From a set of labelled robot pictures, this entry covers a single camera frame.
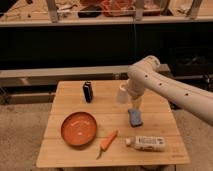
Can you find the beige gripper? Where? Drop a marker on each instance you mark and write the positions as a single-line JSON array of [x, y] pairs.
[[136, 102]]

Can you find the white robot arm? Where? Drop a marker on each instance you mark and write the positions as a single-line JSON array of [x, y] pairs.
[[144, 74]]

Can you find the blue eraser sponge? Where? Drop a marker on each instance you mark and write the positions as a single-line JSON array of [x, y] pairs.
[[135, 117]]

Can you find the clear plastic bottle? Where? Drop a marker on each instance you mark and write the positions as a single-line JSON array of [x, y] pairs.
[[146, 143]]

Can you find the orange toy carrot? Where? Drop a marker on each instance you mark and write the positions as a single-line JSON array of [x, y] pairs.
[[106, 143]]

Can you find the black rectangular box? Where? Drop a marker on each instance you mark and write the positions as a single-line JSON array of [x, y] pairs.
[[88, 91]]

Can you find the wooden table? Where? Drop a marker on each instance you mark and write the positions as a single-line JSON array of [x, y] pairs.
[[110, 115]]

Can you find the orange round plate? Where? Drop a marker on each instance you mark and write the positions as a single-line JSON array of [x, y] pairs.
[[79, 129]]

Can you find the cluttered background shelf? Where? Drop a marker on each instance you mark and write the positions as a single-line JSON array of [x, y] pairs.
[[21, 13]]

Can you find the grey metal rail beam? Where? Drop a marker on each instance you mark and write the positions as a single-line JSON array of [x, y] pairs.
[[51, 76]]

